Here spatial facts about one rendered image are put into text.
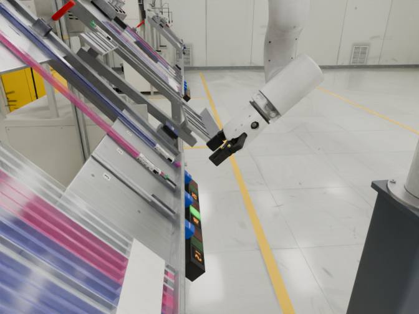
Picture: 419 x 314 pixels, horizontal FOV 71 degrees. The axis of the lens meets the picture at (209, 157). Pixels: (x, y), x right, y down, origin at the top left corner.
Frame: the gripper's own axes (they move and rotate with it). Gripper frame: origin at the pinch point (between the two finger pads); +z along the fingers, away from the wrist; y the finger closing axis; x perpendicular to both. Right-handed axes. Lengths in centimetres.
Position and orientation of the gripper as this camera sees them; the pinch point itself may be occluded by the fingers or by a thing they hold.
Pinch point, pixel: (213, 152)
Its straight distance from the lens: 76.0
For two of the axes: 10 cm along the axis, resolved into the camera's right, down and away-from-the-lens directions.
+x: -6.7, -6.6, -3.5
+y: -0.8, -4.0, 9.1
